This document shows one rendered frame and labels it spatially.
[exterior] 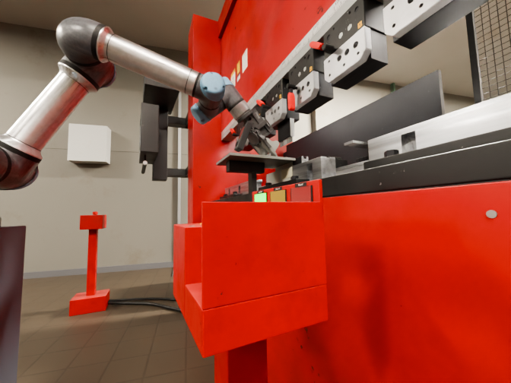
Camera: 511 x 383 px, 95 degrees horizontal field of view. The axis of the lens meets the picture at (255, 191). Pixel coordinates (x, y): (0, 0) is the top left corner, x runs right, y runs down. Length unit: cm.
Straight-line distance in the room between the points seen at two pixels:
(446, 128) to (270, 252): 41
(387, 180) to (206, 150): 147
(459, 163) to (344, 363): 44
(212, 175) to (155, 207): 218
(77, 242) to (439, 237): 400
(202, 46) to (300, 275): 197
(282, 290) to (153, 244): 361
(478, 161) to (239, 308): 34
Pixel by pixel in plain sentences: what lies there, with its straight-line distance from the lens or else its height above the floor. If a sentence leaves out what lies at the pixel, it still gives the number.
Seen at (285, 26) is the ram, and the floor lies 153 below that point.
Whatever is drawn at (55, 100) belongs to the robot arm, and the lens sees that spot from 96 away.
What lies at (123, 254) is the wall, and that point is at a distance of 395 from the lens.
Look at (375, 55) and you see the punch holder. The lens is 75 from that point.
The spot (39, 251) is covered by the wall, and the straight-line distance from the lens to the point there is 427.
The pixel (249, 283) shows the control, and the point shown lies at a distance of 27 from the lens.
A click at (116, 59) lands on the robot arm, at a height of 123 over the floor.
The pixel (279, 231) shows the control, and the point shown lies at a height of 78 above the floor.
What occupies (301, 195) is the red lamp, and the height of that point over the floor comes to 82.
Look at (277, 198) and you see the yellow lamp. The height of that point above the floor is 82.
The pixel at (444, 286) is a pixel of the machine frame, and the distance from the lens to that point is 43.
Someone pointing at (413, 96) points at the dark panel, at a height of 128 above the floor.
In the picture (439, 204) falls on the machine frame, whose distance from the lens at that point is 42.
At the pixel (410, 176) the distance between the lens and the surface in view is 44.
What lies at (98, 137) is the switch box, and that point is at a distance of 396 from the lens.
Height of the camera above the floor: 80
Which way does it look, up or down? 5 degrees up
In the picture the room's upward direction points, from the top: 1 degrees counter-clockwise
